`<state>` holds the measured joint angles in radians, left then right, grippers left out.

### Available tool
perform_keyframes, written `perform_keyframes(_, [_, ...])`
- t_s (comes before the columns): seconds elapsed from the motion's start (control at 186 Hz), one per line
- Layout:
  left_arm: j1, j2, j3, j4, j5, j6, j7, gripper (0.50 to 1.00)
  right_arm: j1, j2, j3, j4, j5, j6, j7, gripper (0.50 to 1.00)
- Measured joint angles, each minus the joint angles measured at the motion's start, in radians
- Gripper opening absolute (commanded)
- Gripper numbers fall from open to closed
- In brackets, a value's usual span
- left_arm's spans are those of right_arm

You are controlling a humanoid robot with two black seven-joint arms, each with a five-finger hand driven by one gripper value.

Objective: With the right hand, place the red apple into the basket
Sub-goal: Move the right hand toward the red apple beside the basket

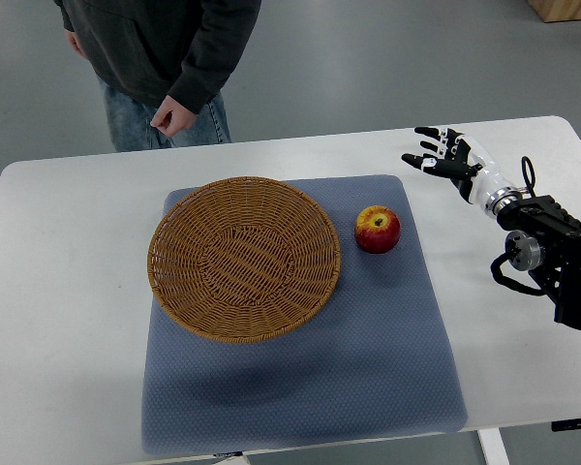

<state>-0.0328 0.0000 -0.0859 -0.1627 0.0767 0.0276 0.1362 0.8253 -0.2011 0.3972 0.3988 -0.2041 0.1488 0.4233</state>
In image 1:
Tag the white table leg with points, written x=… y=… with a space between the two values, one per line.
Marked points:
x=493 y=447

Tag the blue grey fabric mat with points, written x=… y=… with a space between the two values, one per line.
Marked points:
x=375 y=362

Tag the wooden box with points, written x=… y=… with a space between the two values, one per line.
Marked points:
x=556 y=10

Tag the person's bare right hand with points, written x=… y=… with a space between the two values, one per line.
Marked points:
x=74 y=43

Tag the person's bare left hand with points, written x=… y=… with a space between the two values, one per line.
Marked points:
x=171 y=118

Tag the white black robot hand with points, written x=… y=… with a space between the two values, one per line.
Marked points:
x=470 y=168

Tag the black desk control panel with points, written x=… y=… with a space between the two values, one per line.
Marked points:
x=566 y=425

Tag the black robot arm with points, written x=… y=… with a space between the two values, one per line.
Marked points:
x=542 y=255

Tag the person in dark hoodie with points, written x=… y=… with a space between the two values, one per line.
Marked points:
x=142 y=51

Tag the brown wicker basket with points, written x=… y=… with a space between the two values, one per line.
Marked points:
x=244 y=260

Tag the red yellow apple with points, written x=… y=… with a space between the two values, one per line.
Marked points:
x=377 y=229

